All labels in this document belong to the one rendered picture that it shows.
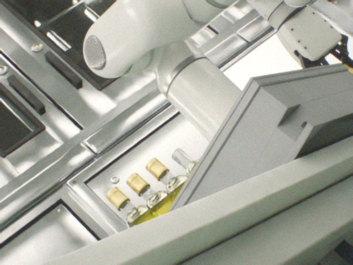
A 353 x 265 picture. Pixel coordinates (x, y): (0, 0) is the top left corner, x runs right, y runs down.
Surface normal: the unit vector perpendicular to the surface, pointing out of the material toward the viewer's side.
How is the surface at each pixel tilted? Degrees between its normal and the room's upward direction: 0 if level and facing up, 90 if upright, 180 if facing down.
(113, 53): 100
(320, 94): 90
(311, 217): 90
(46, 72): 90
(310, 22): 106
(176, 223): 90
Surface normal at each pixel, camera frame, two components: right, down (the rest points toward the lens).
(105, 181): 0.01, -0.58
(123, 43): -0.58, 0.47
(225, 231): 0.69, 0.59
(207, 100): -0.37, -0.21
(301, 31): 0.14, -0.36
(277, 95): 0.39, -0.78
